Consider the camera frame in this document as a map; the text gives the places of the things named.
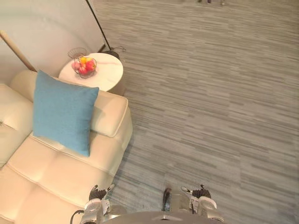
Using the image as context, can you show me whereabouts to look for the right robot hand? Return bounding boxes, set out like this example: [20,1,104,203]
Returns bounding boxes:
[179,184,212,199]

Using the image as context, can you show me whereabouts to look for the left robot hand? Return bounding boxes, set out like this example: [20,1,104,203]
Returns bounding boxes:
[89,183,116,201]

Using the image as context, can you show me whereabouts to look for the blue square cushion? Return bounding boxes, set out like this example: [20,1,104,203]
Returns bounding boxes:
[32,70,100,158]

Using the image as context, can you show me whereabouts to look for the dark robot foot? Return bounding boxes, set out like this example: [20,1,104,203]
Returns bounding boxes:
[163,186,173,212]

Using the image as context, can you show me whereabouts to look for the cream leather sofa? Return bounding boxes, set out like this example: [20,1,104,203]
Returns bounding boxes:
[0,70,134,224]

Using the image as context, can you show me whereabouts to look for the silver robot torso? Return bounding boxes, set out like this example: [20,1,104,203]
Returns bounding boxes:
[102,210,221,224]

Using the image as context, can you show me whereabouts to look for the round white side table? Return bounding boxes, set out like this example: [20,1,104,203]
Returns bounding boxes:
[58,52,124,96]

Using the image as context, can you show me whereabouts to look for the red fruit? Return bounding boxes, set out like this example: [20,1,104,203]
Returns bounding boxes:
[85,61,96,75]

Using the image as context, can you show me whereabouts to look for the dark floor lamp base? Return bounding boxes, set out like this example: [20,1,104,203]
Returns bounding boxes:
[102,49,121,59]

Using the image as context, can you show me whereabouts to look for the beige wooden pole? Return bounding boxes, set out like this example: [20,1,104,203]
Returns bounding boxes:
[0,30,37,72]

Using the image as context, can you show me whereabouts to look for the black floor lamp pole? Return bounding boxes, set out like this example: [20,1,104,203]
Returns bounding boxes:
[85,0,112,51]

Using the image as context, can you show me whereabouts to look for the wire fruit basket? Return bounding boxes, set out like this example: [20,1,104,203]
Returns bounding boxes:
[72,56,98,79]

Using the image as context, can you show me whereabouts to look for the empty wire bowl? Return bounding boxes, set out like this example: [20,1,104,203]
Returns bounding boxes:
[68,47,87,59]

